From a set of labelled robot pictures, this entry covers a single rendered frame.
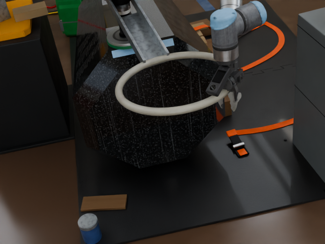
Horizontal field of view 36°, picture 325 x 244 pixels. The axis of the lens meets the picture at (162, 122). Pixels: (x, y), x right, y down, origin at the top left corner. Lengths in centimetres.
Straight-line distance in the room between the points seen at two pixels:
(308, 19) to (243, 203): 100
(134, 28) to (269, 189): 113
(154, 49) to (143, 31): 13
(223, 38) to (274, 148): 140
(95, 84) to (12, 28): 75
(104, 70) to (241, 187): 98
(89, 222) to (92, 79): 72
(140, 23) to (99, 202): 103
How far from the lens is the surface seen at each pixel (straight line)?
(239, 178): 284
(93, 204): 282
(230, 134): 305
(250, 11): 179
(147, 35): 232
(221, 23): 171
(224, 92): 183
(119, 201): 279
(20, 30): 305
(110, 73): 251
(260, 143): 306
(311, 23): 252
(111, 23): 276
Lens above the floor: 201
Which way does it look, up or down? 37 degrees down
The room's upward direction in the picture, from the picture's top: 9 degrees counter-clockwise
